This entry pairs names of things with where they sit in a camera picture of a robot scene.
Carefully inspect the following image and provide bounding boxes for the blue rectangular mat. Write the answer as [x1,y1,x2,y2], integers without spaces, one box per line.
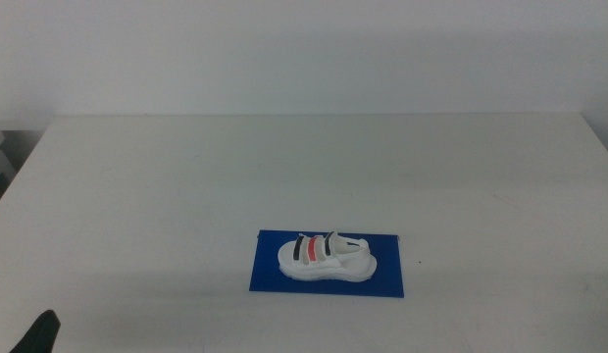
[248,229,405,299]

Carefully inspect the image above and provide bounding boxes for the white strappy sandal shoe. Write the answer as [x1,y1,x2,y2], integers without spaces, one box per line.
[277,230,379,283]

